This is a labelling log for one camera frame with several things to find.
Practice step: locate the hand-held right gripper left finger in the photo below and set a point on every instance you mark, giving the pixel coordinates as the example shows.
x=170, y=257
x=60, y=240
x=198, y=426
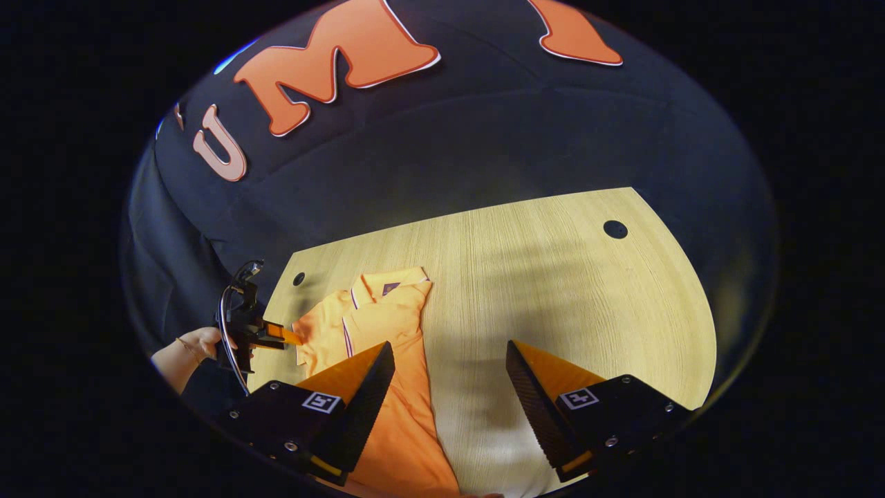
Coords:
x=366, y=408

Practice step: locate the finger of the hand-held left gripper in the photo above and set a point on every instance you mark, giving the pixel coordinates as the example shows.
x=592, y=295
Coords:
x=285, y=334

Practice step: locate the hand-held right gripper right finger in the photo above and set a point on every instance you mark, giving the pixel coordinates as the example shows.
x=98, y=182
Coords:
x=536, y=415

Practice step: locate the orange polo T-shirt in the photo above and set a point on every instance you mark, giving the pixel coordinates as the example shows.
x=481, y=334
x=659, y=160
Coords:
x=401, y=415

